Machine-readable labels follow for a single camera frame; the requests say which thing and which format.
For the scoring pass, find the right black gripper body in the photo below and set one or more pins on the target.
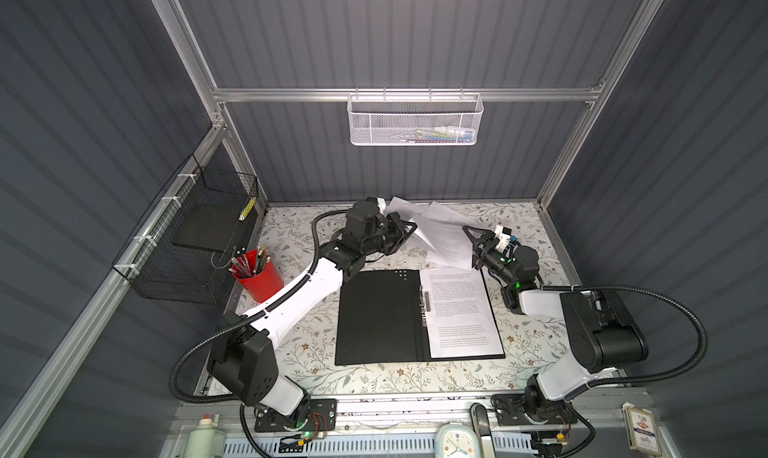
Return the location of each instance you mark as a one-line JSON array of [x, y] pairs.
[[497, 265]]

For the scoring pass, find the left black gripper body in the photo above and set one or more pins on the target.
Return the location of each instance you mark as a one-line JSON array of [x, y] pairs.
[[381, 238]]

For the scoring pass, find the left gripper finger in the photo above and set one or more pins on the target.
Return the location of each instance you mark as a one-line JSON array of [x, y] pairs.
[[398, 220], [396, 234]]

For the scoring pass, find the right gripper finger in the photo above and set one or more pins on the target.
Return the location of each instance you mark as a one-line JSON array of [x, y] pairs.
[[479, 254], [475, 234]]

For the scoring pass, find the printed paper sheet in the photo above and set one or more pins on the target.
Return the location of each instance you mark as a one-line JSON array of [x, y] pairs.
[[405, 209], [460, 323], [442, 229]]

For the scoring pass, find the orange black file folder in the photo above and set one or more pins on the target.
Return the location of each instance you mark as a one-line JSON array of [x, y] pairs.
[[382, 319]]

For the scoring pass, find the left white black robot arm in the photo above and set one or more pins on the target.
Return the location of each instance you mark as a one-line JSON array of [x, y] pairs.
[[243, 359]]

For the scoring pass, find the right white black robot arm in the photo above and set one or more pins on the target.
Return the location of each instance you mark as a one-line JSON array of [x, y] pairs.
[[601, 333]]

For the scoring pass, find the red pencil cup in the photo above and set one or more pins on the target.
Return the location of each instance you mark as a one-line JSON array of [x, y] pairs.
[[257, 273]]

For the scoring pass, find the yellow marker in black basket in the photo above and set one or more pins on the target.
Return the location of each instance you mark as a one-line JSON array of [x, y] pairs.
[[247, 209]]

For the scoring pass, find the small white clock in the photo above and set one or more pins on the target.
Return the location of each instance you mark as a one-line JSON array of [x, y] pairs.
[[456, 441]]

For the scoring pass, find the card box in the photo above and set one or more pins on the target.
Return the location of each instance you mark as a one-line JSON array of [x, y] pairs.
[[641, 429]]

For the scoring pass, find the white plastic bottle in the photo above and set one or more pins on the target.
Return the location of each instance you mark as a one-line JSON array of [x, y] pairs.
[[207, 440]]

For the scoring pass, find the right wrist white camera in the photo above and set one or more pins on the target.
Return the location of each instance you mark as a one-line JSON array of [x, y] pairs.
[[504, 236]]

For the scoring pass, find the wrist white camera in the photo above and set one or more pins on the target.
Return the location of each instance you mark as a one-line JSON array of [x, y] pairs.
[[504, 236], [380, 204]]

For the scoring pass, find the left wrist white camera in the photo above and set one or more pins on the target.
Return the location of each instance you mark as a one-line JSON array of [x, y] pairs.
[[380, 204]]

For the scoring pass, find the white wire mesh basket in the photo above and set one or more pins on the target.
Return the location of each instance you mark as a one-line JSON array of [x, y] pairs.
[[383, 121]]

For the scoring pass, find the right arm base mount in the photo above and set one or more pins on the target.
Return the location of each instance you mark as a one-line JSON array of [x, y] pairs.
[[517, 409]]

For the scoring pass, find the black handle tool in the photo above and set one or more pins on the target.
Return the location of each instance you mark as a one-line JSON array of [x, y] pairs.
[[481, 426]]

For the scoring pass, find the black wire mesh basket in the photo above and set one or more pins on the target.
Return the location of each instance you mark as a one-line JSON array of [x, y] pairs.
[[183, 251]]

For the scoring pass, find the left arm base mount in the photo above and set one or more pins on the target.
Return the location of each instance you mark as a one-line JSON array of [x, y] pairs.
[[312, 415]]

